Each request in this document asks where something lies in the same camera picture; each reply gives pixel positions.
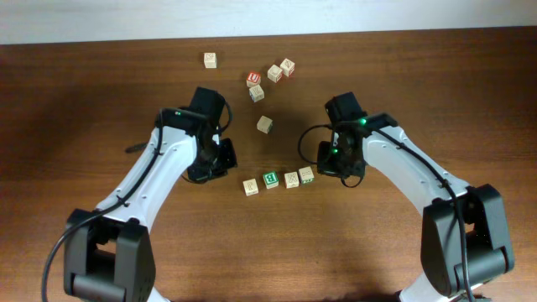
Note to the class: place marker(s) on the wooden block blue side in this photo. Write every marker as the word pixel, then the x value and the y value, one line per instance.
pixel 256 93

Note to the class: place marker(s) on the plain wooden block far left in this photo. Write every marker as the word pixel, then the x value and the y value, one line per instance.
pixel 210 60

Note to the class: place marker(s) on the wooden block red circle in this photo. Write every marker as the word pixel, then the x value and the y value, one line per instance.
pixel 275 73

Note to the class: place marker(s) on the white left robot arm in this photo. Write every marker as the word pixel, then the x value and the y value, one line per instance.
pixel 108 254

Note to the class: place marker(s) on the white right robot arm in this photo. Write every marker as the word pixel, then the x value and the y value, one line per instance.
pixel 465 240

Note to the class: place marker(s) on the wooden I letter block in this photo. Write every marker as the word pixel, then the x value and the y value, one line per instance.
pixel 306 175

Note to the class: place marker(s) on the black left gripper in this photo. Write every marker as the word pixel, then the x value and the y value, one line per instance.
pixel 196 169

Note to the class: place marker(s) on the plain wooden block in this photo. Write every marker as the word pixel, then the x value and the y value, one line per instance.
pixel 210 60
pixel 265 124

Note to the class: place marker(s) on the green B letter block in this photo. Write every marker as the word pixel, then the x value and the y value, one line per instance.
pixel 271 179

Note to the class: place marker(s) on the plain wooden block centre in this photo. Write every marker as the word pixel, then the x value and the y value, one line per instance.
pixel 265 124

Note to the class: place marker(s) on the red U letter block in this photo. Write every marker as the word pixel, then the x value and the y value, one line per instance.
pixel 253 79

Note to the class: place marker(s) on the wooden block red edge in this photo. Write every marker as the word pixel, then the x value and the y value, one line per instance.
pixel 288 67

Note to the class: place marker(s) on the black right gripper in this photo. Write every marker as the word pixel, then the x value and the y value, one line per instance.
pixel 325 166

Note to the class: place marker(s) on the wooden M letter block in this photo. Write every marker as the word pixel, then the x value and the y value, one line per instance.
pixel 292 180

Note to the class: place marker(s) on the wooden J letter block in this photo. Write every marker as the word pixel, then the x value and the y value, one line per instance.
pixel 250 187

